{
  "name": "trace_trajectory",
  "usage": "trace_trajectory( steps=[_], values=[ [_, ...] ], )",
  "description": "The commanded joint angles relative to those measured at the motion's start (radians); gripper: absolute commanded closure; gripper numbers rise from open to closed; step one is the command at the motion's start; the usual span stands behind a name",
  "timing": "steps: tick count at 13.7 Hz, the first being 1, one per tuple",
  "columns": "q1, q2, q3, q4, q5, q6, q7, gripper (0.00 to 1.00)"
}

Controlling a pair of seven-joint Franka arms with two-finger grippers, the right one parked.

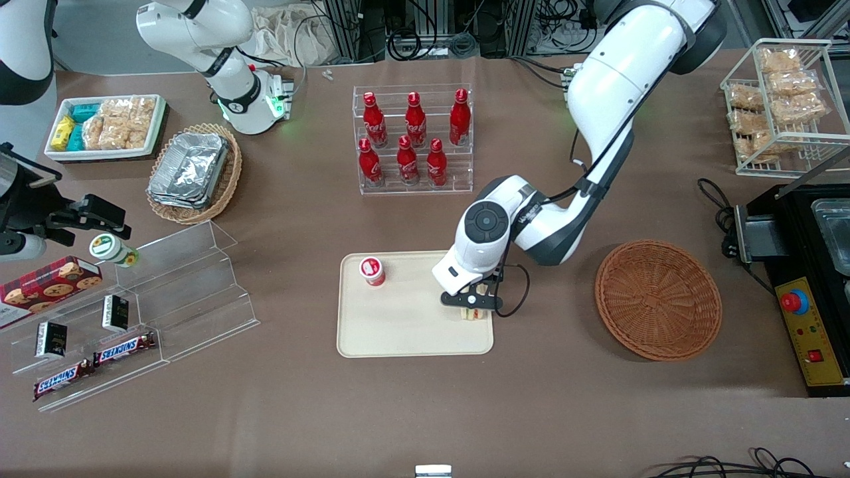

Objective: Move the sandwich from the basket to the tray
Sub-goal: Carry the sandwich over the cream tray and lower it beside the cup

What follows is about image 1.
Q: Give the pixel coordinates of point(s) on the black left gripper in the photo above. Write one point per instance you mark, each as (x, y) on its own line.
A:
(495, 277)

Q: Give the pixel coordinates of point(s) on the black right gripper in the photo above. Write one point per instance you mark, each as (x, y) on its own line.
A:
(25, 202)

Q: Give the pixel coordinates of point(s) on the triangular sandwich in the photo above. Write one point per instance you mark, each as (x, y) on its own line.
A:
(471, 315)

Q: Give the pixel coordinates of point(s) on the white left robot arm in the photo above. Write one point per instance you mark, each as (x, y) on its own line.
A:
(611, 86)

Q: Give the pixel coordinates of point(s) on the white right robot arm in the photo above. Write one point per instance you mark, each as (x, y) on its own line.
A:
(232, 99)

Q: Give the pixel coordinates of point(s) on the aluminium foil tray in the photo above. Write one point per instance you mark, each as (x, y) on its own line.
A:
(174, 203)
(192, 162)

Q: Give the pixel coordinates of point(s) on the beige plastic tray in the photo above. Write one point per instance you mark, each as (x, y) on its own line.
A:
(398, 325)

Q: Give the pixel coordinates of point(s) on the light wicker basket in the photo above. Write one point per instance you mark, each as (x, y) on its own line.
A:
(232, 174)

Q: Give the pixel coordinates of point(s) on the brown wicker basket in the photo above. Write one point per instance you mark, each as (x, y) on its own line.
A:
(657, 299)

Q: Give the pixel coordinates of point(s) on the shiny metal tray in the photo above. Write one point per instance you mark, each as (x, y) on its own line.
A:
(833, 232)

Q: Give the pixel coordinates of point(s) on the green lidded cup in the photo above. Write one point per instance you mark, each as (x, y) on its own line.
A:
(105, 245)

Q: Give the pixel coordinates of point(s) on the white rectangular bin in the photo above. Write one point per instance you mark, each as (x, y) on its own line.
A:
(60, 154)

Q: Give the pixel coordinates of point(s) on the clear rice cracker bag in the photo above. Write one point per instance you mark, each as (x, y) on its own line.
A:
(95, 133)
(800, 109)
(126, 135)
(745, 97)
(749, 121)
(143, 108)
(114, 109)
(754, 145)
(792, 83)
(780, 60)

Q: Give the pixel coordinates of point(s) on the red cookie box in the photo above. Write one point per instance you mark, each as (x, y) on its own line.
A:
(46, 285)

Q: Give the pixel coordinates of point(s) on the small black box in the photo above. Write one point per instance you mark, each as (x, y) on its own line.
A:
(51, 340)
(115, 313)

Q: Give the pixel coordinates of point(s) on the teal snack packet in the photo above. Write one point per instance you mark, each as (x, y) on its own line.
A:
(77, 137)
(85, 112)

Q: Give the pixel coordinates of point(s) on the yellow snack packet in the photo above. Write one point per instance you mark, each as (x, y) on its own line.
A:
(63, 133)

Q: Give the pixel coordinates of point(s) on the clear acrylic step shelf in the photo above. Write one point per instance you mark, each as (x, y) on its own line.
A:
(199, 292)
(80, 385)

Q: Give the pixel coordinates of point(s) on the clear acrylic bottle rack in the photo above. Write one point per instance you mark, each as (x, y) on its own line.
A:
(463, 174)

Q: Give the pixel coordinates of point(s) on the red lidded cup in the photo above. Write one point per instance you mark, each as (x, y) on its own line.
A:
(372, 269)

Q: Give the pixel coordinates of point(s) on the snickers bar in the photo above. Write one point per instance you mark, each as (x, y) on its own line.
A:
(125, 348)
(63, 380)

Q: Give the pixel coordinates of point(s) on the red cola bottle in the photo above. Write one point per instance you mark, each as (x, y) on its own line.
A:
(436, 164)
(374, 123)
(459, 119)
(369, 164)
(416, 123)
(407, 162)

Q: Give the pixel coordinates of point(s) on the beige cloth bag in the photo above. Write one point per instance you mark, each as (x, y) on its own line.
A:
(285, 36)

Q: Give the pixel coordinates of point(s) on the grey metal box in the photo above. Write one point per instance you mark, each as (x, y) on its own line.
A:
(764, 239)

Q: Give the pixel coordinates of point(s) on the red emergency stop button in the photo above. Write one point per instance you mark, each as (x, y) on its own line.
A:
(795, 302)

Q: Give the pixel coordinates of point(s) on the black equipment box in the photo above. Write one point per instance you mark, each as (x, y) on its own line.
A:
(797, 252)

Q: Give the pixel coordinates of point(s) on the yellow control panel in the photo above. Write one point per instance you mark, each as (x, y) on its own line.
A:
(813, 332)

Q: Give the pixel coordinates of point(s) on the grey metal bar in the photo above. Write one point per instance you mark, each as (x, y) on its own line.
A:
(813, 172)

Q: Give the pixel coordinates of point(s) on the white metal bracket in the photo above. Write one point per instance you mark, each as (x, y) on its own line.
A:
(433, 471)

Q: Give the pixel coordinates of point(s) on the aluminium frame post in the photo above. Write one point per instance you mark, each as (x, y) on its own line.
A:
(345, 30)

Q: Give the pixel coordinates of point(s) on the red rocker switch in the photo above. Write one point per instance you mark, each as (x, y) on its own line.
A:
(816, 356)

